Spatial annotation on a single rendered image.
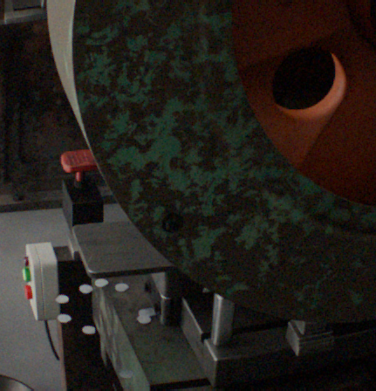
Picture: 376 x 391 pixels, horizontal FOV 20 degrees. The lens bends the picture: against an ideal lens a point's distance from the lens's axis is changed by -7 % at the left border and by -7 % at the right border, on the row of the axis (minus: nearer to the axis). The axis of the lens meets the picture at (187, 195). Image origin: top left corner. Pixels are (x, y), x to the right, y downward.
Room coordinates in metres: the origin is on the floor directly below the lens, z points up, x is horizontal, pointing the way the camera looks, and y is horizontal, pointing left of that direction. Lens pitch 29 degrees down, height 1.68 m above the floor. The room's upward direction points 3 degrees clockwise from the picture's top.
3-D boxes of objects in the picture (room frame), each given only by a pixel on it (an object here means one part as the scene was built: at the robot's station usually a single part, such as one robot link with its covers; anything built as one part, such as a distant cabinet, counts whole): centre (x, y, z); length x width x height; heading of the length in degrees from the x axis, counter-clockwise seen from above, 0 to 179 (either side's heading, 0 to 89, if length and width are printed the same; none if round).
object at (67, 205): (1.75, 0.19, 0.62); 0.10 x 0.06 x 0.20; 18
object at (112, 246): (1.47, 0.04, 0.72); 0.25 x 0.14 x 0.14; 108
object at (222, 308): (1.31, -0.06, 0.75); 0.03 x 0.03 x 0.10; 18
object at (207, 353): (1.52, -0.13, 0.68); 0.45 x 0.30 x 0.06; 18
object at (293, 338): (1.36, -0.18, 0.76); 0.17 x 0.06 x 0.10; 18
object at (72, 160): (1.76, 0.19, 0.72); 0.07 x 0.06 x 0.08; 108
